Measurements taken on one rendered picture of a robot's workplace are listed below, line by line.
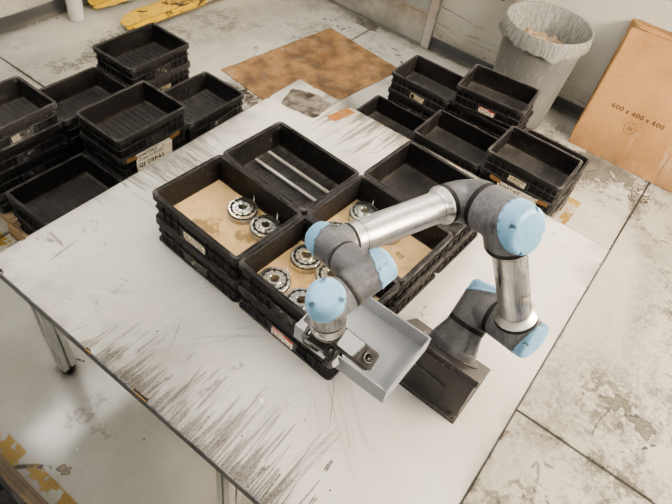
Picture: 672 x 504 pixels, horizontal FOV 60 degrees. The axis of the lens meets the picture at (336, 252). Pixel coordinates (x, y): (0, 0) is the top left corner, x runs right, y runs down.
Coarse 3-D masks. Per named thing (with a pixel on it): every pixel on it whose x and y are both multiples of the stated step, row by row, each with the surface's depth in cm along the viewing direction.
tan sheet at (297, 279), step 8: (280, 256) 187; (288, 256) 188; (272, 264) 185; (280, 264) 185; (288, 264) 185; (288, 272) 183; (296, 272) 184; (296, 280) 182; (304, 280) 182; (312, 280) 182
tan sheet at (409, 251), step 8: (344, 208) 206; (336, 216) 203; (344, 216) 203; (400, 240) 199; (408, 240) 200; (416, 240) 200; (384, 248) 196; (392, 248) 196; (400, 248) 197; (408, 248) 197; (416, 248) 198; (424, 248) 198; (392, 256) 194; (400, 256) 194; (408, 256) 195; (416, 256) 195; (424, 256) 196; (400, 264) 192; (408, 264) 192; (400, 272) 189
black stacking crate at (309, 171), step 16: (256, 144) 213; (272, 144) 221; (288, 144) 221; (304, 144) 215; (240, 160) 211; (272, 160) 218; (288, 160) 220; (304, 160) 220; (320, 160) 214; (272, 176) 212; (288, 176) 214; (320, 176) 216; (336, 176) 212; (288, 192) 208; (320, 192) 210
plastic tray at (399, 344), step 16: (368, 304) 150; (352, 320) 148; (368, 320) 149; (384, 320) 149; (400, 320) 145; (368, 336) 145; (384, 336) 146; (400, 336) 147; (416, 336) 145; (384, 352) 143; (400, 352) 143; (416, 352) 144; (336, 368) 138; (352, 368) 133; (384, 368) 140; (400, 368) 140; (368, 384) 133; (384, 384) 137; (384, 400) 134
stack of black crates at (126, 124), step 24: (120, 96) 274; (144, 96) 286; (168, 96) 275; (96, 120) 270; (120, 120) 275; (144, 120) 277; (168, 120) 267; (96, 144) 262; (120, 144) 251; (144, 144) 264; (120, 168) 263
